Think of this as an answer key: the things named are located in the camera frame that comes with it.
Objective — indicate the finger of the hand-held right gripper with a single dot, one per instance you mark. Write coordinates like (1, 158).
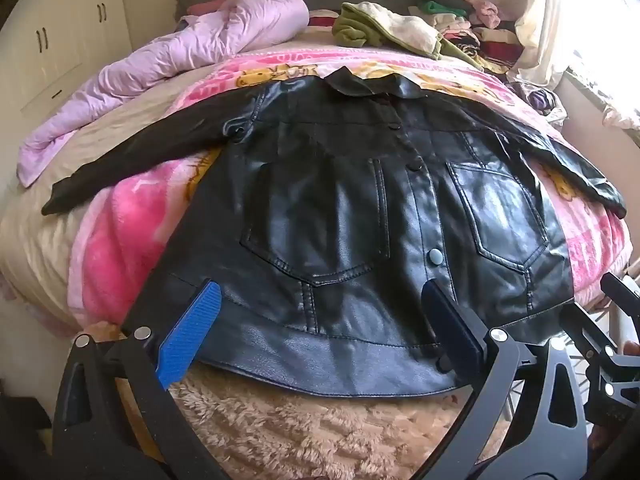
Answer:
(622, 292)
(587, 332)

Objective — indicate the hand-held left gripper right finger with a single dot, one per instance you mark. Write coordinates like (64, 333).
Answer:
(452, 327)

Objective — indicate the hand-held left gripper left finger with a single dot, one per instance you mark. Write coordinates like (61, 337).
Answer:
(192, 330)

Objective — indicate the black leather jacket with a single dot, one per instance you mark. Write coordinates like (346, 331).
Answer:
(325, 200)

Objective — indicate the pile of folded clothes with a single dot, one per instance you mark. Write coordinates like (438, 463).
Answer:
(480, 35)

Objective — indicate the pink printed blanket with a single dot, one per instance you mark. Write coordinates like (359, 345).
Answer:
(125, 230)

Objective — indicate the beige fluffy blanket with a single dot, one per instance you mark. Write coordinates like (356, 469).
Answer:
(300, 435)

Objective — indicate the bed with beige sheet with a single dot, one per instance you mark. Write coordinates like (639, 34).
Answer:
(40, 250)

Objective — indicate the purple cloth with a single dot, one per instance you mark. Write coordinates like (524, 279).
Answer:
(542, 100)

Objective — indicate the cream curtain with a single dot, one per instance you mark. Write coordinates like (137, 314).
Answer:
(545, 20)

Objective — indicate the lilac quilt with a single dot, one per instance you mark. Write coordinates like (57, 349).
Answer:
(200, 45)

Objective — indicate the green and cream garment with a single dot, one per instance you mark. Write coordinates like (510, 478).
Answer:
(400, 27)

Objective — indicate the pink pillow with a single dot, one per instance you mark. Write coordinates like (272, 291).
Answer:
(202, 8)

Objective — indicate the cream wardrobe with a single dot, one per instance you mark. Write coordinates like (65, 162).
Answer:
(60, 35)

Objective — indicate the red pillow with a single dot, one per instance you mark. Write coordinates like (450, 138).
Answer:
(322, 19)

